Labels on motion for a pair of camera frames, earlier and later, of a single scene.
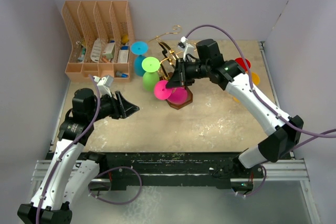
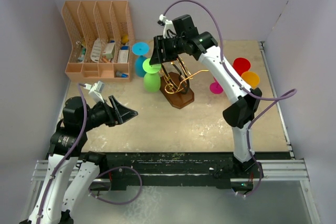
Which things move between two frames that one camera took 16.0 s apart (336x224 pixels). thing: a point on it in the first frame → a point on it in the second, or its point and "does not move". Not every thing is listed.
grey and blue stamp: x=120 y=74 does not move
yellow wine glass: x=255 y=78 does not move
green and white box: x=108 y=50 does not move
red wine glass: x=240 y=62 does not move
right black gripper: x=179 y=78 → x=160 y=43
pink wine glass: x=174 y=95 → x=215 y=87
